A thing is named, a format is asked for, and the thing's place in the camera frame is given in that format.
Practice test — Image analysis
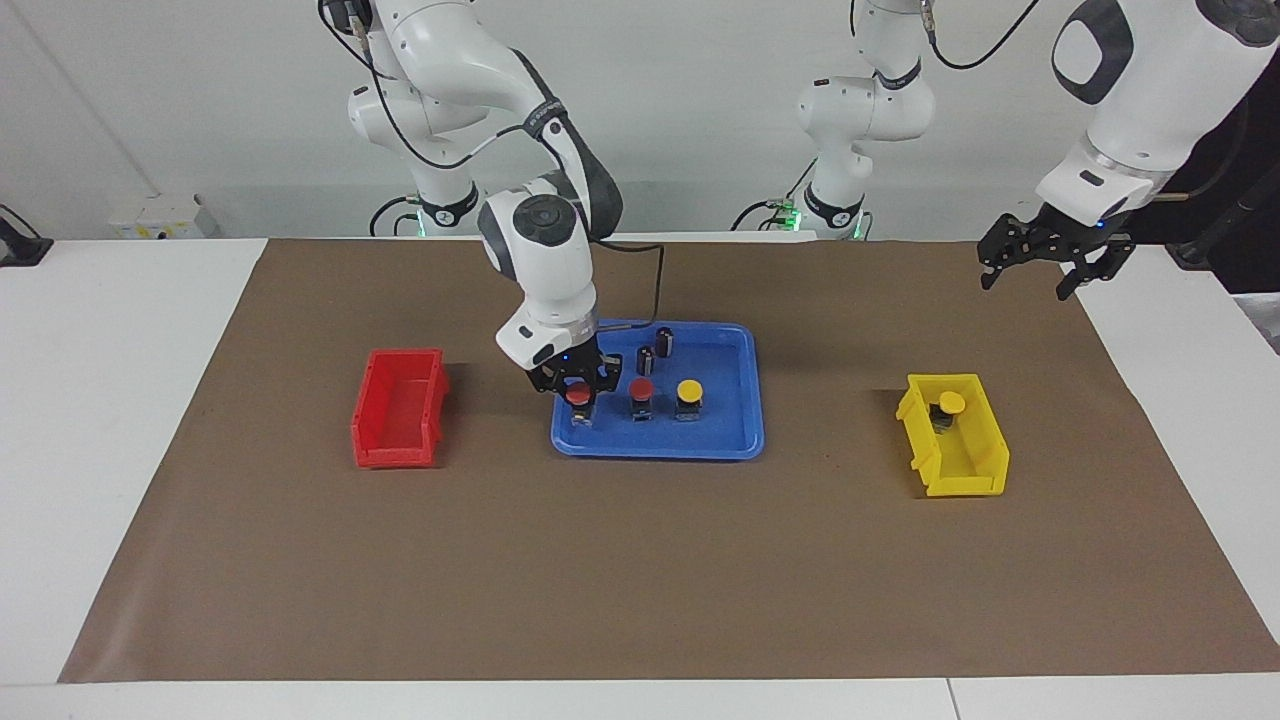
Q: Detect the yellow plastic storage bin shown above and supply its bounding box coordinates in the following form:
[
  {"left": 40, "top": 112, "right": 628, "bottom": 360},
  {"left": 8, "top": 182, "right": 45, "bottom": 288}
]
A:
[{"left": 895, "top": 373, "right": 1011, "bottom": 498}]

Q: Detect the black background equipment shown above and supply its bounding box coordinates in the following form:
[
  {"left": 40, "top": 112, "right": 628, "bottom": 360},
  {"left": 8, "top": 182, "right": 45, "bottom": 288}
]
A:
[{"left": 1135, "top": 95, "right": 1280, "bottom": 294}]

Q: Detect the blue plastic tray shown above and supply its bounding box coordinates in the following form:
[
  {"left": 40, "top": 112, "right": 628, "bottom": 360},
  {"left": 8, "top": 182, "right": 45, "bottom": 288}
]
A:
[{"left": 551, "top": 321, "right": 766, "bottom": 461}]

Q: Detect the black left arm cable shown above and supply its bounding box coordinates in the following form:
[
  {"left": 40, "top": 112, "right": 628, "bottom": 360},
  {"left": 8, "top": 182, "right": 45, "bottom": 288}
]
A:
[{"left": 850, "top": 0, "right": 1041, "bottom": 73}]

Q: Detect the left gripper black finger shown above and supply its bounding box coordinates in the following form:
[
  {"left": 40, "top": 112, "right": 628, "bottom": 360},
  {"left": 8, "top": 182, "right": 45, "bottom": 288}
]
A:
[
  {"left": 979, "top": 238, "right": 1015, "bottom": 291},
  {"left": 1057, "top": 248, "right": 1134, "bottom": 301}
]

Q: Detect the black base cable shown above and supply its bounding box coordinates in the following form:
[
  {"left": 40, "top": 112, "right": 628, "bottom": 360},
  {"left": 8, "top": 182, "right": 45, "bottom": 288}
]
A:
[
  {"left": 730, "top": 160, "right": 817, "bottom": 234},
  {"left": 368, "top": 193, "right": 423, "bottom": 239}
]

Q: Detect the black clamp base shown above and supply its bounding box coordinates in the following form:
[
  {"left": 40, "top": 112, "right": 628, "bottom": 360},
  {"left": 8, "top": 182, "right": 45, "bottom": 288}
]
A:
[{"left": 0, "top": 203, "right": 53, "bottom": 267}]

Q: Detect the red plastic storage bin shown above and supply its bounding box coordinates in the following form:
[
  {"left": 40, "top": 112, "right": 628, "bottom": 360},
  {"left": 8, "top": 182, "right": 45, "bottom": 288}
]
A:
[{"left": 351, "top": 348, "right": 451, "bottom": 469}]

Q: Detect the brown paper table mat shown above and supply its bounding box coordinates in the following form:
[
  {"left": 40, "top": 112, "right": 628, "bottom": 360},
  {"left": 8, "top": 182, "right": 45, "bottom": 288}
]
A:
[{"left": 58, "top": 237, "right": 1280, "bottom": 684}]

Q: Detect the white socket box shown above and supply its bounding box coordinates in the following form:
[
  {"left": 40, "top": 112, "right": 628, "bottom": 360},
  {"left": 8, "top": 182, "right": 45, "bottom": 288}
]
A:
[{"left": 108, "top": 193, "right": 221, "bottom": 240}]

